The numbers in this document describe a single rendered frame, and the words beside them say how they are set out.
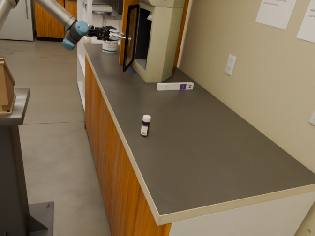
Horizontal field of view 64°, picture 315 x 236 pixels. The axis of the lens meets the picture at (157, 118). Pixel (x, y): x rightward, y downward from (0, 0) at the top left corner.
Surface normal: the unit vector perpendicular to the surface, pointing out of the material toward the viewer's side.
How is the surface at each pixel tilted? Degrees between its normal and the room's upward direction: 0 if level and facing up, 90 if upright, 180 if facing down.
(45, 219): 0
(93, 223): 0
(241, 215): 90
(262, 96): 90
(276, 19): 90
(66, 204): 0
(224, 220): 90
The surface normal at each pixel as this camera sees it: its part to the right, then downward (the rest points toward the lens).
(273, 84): -0.93, 0.04
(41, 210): 0.15, -0.88
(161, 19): 0.35, 0.48
